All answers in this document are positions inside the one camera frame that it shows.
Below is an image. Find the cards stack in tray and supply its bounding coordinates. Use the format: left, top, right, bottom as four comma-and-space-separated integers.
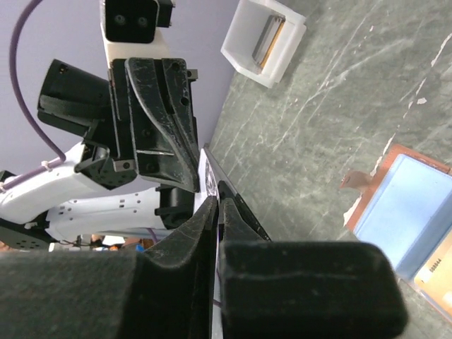
252, 15, 286, 69

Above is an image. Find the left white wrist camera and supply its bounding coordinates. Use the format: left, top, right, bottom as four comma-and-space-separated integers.
100, 0, 175, 69

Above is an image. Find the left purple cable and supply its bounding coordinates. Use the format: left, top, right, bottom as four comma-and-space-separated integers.
0, 0, 66, 194

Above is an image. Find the white card tray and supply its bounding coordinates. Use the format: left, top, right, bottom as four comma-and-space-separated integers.
220, 0, 307, 88

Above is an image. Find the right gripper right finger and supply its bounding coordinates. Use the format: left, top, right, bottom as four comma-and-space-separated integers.
218, 198, 264, 246

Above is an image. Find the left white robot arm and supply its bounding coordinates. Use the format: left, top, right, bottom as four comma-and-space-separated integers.
1, 58, 206, 251

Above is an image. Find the gold credit card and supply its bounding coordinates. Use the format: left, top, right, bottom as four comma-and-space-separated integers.
415, 245, 451, 315

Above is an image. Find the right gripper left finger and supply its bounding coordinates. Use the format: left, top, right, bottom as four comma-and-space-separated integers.
145, 196, 218, 268

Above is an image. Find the brown leather card holder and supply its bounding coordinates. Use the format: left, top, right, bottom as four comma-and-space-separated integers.
340, 144, 451, 319

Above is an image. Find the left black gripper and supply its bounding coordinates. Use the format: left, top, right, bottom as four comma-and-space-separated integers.
73, 58, 199, 192

